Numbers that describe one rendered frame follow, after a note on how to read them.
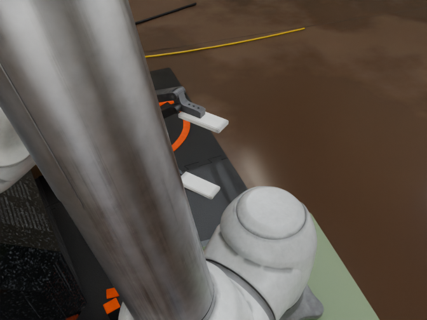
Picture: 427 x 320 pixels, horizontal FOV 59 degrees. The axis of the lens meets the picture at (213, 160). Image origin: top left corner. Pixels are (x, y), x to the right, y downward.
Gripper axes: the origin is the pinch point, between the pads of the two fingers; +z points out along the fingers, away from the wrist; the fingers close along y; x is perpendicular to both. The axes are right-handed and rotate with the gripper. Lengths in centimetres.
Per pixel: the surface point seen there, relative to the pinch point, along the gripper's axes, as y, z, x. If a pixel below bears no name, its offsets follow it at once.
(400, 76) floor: -90, 25, 272
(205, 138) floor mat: -106, -70, 131
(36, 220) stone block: -56, -60, 3
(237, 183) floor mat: -107, -34, 106
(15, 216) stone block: -52, -63, -1
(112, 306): -112, -46, 14
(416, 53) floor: -85, 30, 318
